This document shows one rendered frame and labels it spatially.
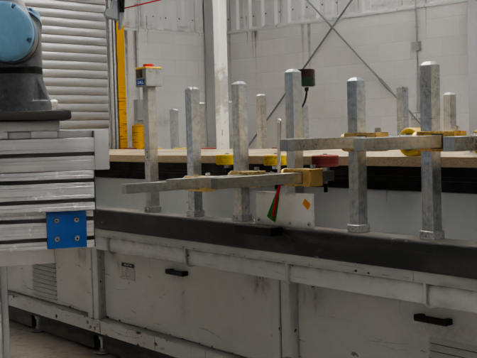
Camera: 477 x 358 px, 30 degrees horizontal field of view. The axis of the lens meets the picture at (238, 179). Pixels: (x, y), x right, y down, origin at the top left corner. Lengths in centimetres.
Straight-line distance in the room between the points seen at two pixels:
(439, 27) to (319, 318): 813
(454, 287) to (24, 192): 105
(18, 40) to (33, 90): 17
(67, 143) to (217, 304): 147
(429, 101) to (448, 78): 847
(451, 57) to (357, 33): 143
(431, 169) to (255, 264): 78
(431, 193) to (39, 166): 95
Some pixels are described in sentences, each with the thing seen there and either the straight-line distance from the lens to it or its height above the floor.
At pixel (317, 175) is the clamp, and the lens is 255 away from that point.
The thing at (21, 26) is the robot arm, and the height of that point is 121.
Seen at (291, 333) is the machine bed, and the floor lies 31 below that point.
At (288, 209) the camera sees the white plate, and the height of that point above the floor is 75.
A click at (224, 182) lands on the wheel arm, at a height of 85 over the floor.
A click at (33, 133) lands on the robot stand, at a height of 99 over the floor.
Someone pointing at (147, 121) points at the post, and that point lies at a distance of 319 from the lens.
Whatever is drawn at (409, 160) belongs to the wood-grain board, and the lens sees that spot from 251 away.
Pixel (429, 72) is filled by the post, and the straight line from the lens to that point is 225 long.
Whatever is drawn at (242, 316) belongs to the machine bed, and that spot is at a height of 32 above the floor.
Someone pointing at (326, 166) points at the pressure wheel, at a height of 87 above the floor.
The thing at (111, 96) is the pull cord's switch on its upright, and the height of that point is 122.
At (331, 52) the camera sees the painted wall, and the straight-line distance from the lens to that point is 1178.
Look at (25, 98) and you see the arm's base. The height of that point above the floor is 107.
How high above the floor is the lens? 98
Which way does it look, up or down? 3 degrees down
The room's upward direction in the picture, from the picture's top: 2 degrees counter-clockwise
